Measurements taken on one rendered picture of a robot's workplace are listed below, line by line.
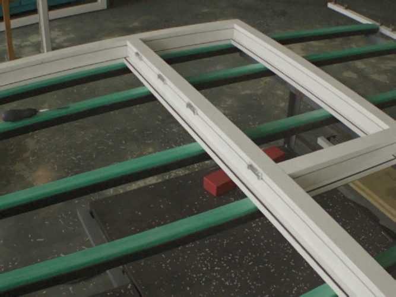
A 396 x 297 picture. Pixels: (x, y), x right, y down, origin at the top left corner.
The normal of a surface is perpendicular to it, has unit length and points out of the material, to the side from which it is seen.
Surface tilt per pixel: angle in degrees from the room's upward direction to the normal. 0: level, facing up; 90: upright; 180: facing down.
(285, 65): 90
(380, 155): 90
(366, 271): 0
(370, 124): 90
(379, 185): 0
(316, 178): 90
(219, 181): 0
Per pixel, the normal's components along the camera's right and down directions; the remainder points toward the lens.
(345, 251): 0.03, -0.82
